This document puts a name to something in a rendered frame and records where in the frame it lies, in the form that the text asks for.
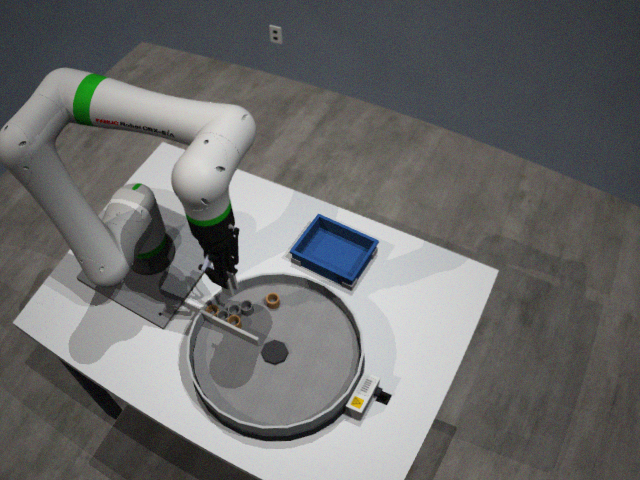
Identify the blue crate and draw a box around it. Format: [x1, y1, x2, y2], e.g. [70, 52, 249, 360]
[290, 214, 379, 291]

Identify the bronze bushing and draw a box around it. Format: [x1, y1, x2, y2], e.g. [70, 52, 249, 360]
[266, 293, 280, 309]
[227, 315, 242, 329]
[206, 305, 219, 317]

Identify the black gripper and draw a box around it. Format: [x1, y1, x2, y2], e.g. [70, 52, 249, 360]
[198, 227, 239, 297]

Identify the grey metal bushing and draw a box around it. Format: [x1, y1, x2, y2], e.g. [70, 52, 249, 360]
[228, 304, 242, 318]
[217, 310, 230, 322]
[240, 300, 254, 316]

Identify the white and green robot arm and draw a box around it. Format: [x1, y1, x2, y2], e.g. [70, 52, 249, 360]
[0, 68, 256, 288]

